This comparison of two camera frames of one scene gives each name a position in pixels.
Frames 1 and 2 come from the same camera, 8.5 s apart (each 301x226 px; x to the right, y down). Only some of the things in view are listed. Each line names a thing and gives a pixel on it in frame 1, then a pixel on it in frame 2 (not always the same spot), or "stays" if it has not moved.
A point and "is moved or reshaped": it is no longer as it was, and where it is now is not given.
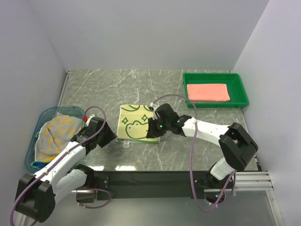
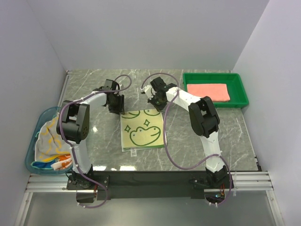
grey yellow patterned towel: (55, 135) stays
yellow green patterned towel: (133, 124) is moved or reshaped
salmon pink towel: (209, 92) stays
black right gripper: (152, 132) to (151, 100)
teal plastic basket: (47, 117) stays
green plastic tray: (235, 86) stays
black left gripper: (110, 135) to (120, 108)
